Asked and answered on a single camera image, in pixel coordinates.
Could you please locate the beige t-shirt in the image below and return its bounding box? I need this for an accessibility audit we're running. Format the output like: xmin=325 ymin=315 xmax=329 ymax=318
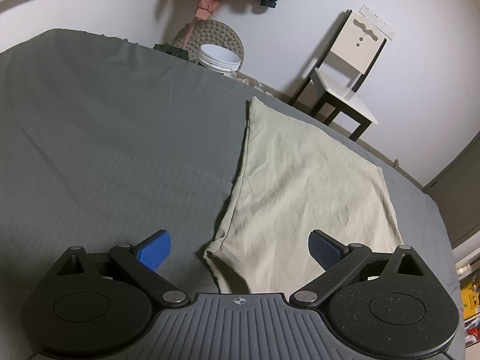
xmin=204 ymin=98 xmax=403 ymax=295

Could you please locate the grey bed sheet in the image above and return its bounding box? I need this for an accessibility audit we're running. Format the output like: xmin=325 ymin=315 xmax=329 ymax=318
xmin=0 ymin=27 xmax=466 ymax=360

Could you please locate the grey door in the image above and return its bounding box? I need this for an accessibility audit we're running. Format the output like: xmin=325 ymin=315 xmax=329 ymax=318
xmin=423 ymin=133 xmax=480 ymax=249

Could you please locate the white black wooden chair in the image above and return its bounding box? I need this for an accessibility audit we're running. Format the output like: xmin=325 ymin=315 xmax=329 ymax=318
xmin=289 ymin=10 xmax=388 ymax=141

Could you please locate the white plastic bucket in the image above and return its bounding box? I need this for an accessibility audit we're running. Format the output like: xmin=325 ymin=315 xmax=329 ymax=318
xmin=197 ymin=44 xmax=242 ymax=78

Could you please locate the round grey woven stool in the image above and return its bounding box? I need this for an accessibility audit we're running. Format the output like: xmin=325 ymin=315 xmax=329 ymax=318
xmin=171 ymin=19 xmax=244 ymax=65

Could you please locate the pink hanging garment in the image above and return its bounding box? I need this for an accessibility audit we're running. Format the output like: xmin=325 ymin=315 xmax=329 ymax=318
xmin=182 ymin=0 xmax=224 ymax=50

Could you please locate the white wall socket strip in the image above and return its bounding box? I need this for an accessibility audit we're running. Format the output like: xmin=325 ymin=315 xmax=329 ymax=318
xmin=360 ymin=4 xmax=395 ymax=41

